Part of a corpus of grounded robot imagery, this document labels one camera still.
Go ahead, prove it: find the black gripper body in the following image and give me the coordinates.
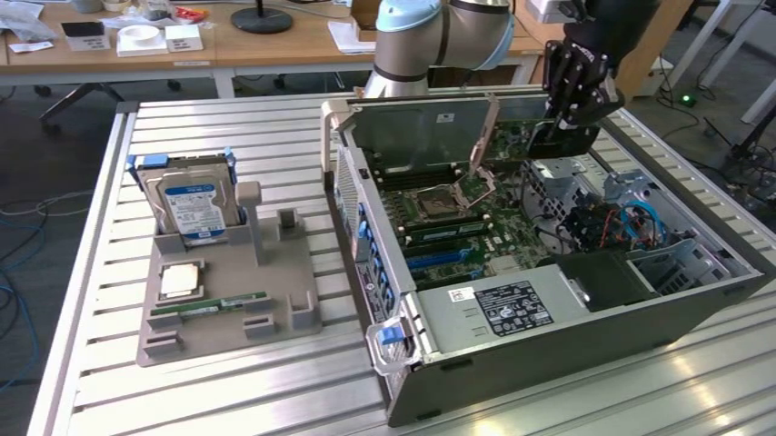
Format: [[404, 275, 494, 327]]
[[560, 0, 664, 79]]

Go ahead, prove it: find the black green graphics card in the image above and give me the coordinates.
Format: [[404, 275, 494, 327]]
[[469, 92, 603, 179]]

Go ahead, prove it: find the wooden cabinet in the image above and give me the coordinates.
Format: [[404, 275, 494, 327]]
[[514, 0, 696, 104]]

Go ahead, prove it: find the white device with red dot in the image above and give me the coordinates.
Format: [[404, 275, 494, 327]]
[[641, 58, 676, 99]]

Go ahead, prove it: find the perforated metal disk bay cage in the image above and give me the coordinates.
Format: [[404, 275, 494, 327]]
[[520, 131, 615, 228]]

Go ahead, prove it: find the black tripod stand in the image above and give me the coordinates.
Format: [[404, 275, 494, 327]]
[[703, 84, 776, 192]]

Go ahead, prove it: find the metal socket cover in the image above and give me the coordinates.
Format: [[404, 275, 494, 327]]
[[454, 170, 497, 206]]

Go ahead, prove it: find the green motherboard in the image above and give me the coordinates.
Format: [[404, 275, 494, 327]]
[[362, 152, 555, 292]]

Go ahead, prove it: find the black RAM slot bank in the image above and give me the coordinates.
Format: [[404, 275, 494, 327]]
[[394, 211, 493, 243], [366, 156, 464, 191]]

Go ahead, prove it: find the brown cardboard box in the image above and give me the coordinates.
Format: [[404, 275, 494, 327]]
[[350, 0, 381, 31]]

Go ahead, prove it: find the white paper stack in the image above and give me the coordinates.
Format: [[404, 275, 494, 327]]
[[326, 17, 381, 55]]

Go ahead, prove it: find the CPU socket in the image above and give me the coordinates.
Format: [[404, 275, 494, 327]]
[[412, 183, 466, 223]]

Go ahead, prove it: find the wooden desk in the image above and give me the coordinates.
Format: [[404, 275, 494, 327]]
[[0, 0, 238, 99], [215, 0, 546, 99]]

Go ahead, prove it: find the black round lamp base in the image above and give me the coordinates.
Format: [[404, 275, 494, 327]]
[[230, 0, 295, 35]]

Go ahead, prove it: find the grey power supply unit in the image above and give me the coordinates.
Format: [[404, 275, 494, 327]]
[[414, 264, 593, 355]]

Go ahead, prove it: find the dark grey open PC case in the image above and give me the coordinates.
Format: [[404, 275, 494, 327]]
[[319, 88, 767, 429]]

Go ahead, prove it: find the blue case latch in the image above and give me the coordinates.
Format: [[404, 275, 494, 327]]
[[376, 324, 405, 349]]

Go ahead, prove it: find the white labelled box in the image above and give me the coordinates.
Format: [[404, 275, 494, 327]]
[[165, 24, 205, 54]]

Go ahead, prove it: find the bag with dark contents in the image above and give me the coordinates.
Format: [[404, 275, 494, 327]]
[[142, 0, 175, 22]]

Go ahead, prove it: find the hard disk with blue carrier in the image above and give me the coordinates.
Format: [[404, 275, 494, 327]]
[[126, 147, 239, 250]]

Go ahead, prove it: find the flat white box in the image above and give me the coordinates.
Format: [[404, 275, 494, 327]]
[[114, 35, 171, 59]]

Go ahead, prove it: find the grey parts rack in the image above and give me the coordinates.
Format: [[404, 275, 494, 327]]
[[134, 180, 322, 369]]

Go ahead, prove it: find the silver CPU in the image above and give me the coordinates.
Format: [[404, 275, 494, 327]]
[[158, 264, 203, 301]]

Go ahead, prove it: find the black topped white box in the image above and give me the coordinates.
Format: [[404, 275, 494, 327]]
[[59, 20, 112, 52]]

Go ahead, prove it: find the black chair base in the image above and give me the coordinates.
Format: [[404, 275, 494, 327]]
[[35, 81, 128, 134]]

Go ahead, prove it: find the white paper card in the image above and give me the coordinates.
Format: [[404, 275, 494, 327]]
[[7, 40, 55, 55]]

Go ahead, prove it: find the crumpled clear plastic bag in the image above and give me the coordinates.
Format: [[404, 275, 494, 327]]
[[0, 2, 59, 43]]

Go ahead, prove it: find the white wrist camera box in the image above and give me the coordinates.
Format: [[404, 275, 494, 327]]
[[525, 0, 575, 25]]

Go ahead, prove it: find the white desk frame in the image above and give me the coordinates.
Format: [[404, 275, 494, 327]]
[[664, 0, 776, 124]]

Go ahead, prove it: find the red wire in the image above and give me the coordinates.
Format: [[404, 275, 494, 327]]
[[599, 206, 615, 250]]

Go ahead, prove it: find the black wire bundle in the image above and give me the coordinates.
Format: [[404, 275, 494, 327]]
[[533, 203, 625, 255]]

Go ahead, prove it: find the blue wire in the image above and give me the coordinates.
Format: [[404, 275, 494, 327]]
[[621, 199, 672, 251]]

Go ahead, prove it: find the metal disk bay bracket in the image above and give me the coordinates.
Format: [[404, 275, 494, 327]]
[[624, 236, 736, 296]]

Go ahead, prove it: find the white floor cable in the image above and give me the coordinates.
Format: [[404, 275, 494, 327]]
[[0, 190, 92, 218]]

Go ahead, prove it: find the blue floor cable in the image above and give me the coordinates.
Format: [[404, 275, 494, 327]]
[[0, 217, 48, 391]]

